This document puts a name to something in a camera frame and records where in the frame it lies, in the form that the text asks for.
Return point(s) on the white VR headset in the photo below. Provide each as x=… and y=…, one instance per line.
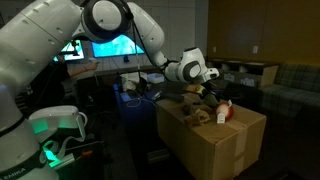
x=56, y=116

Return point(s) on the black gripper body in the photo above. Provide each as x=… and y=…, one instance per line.
x=207, y=95

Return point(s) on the white wall outlet plate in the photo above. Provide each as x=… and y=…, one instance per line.
x=255, y=49
x=214, y=49

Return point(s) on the black camera on tripod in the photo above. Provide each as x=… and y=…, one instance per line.
x=72, y=46

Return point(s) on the green plaid sofa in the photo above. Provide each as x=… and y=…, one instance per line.
x=293, y=90

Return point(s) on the dark office chair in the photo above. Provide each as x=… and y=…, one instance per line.
x=96, y=93

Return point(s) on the large wall monitor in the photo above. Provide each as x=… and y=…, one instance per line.
x=116, y=46

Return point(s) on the red plush ball white tag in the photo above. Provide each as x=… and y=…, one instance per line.
x=226, y=110

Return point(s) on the brown plush moose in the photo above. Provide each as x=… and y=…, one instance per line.
x=196, y=115

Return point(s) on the white VR controller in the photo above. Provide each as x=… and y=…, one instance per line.
x=94, y=60

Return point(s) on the wooden shelf cabinet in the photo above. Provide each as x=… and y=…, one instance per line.
x=253, y=71

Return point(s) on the clear plastic container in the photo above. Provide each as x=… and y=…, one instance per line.
x=156, y=78

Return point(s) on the flat black box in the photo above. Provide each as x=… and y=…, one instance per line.
x=157, y=156

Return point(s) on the white crumpled bag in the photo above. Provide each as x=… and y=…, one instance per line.
x=131, y=80

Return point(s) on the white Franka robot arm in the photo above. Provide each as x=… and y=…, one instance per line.
x=40, y=43

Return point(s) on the large cardboard box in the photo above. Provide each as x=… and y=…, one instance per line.
x=206, y=150

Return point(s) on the open black laptop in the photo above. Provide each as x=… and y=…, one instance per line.
x=133, y=94

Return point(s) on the person in dark clothes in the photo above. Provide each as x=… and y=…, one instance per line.
x=50, y=80

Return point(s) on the smaller wall monitor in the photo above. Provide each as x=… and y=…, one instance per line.
x=75, y=50

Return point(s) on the low dark credenza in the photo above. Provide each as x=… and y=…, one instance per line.
x=110, y=70

